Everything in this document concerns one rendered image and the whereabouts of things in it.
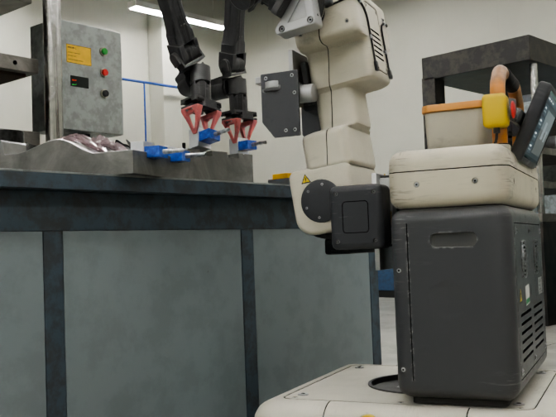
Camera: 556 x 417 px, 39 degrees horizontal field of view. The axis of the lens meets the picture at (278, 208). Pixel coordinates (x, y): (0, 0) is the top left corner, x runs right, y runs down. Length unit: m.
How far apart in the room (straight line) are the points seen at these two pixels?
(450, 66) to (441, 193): 4.68
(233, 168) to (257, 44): 9.33
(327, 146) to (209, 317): 0.57
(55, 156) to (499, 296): 1.07
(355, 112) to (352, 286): 0.85
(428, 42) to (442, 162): 8.05
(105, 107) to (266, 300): 1.14
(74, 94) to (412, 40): 7.17
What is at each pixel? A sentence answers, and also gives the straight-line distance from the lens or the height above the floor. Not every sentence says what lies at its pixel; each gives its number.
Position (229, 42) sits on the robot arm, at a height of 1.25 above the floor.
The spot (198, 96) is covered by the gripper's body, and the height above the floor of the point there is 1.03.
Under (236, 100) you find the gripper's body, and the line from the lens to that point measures 2.49.
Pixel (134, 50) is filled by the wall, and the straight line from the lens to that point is 10.73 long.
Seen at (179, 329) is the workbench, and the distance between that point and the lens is 2.07.
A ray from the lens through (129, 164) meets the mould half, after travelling 1.87.
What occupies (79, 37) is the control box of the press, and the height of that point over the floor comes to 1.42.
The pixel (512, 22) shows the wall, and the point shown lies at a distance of 9.19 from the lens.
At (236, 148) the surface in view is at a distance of 2.48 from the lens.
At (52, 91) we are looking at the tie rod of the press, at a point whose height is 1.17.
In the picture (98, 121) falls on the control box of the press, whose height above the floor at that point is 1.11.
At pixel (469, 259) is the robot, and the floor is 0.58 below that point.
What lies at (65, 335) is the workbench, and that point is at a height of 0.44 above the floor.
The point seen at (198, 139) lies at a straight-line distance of 2.18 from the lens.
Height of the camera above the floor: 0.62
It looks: 3 degrees up
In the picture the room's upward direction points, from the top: 2 degrees counter-clockwise
